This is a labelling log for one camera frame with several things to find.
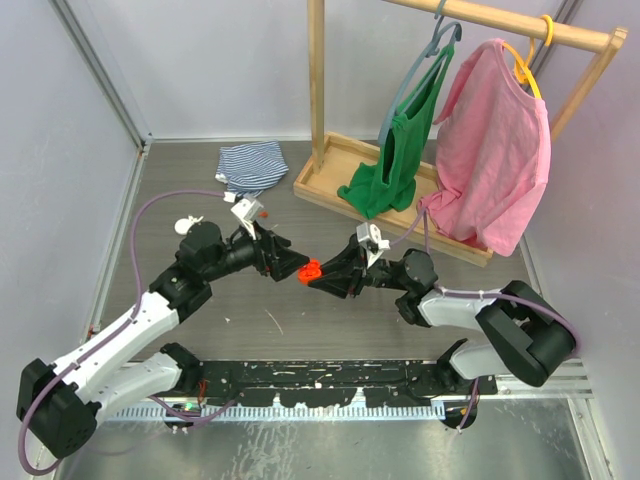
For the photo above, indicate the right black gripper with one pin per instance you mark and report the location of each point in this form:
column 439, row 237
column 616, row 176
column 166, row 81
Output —
column 343, row 280

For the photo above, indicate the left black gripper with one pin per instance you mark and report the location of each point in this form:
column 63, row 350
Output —
column 270, row 257

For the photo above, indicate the orange earbud case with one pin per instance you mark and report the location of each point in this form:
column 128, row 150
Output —
column 310, row 272

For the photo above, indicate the white earbud case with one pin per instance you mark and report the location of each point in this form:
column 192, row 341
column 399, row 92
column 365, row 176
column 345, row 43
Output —
column 183, row 225

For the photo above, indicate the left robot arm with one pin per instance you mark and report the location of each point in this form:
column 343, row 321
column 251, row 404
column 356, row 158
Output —
column 64, row 402

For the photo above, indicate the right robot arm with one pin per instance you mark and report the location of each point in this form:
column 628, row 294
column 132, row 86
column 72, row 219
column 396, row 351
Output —
column 522, row 334

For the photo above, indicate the green tank top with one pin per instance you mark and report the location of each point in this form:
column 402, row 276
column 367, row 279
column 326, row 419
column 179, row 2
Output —
column 390, row 183

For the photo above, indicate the blue striped folded cloth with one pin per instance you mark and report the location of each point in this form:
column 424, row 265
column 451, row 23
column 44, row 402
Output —
column 251, row 168

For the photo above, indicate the wooden clothes rack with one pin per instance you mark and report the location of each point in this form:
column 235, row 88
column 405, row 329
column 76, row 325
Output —
column 335, row 157

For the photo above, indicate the pink t-shirt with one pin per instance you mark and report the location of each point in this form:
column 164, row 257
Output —
column 493, row 154

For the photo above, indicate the yellow clothes hanger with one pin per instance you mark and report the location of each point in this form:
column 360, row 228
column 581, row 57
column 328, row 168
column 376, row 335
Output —
column 522, row 66

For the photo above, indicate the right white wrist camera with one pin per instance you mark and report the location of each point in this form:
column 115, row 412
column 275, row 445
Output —
column 369, row 237

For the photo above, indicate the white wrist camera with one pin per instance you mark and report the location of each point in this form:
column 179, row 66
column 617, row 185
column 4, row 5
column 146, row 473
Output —
column 369, row 237
column 246, row 211

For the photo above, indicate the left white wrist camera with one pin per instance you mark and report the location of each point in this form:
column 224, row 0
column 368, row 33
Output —
column 246, row 211

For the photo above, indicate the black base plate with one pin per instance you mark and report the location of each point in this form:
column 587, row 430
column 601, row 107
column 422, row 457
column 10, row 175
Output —
column 395, row 383

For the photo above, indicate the aluminium rail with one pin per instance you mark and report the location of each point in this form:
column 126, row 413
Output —
column 570, row 380

